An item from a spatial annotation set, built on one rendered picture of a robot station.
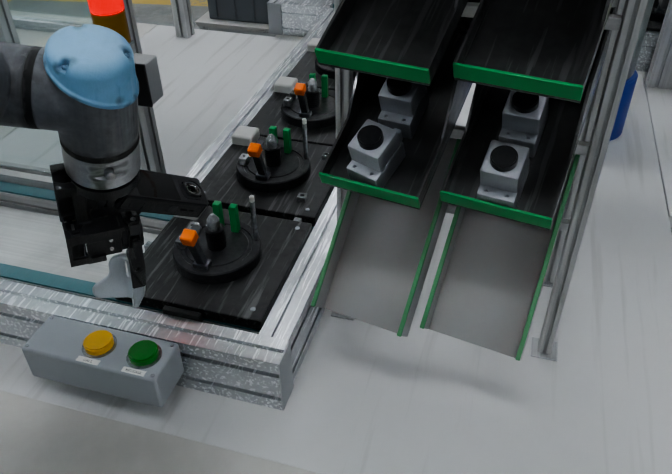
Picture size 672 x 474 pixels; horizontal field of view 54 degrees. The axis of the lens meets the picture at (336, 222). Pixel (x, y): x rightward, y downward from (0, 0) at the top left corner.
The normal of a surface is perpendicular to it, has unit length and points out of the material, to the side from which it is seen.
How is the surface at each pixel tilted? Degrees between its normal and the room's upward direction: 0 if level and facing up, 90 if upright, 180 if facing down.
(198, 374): 90
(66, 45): 18
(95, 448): 0
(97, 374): 90
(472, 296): 45
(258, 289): 0
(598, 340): 0
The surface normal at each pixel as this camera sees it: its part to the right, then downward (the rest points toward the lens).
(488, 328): -0.32, -0.18
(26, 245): -0.01, -0.79
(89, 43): 0.19, -0.62
